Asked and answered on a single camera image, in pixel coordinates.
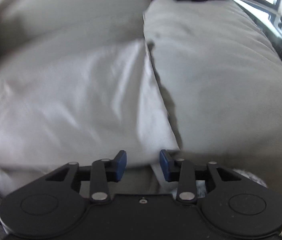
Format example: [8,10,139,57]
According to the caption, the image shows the white t-shirt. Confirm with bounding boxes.
[0,39,178,195]

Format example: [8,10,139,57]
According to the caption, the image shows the grey sofa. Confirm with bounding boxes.
[0,0,157,196]

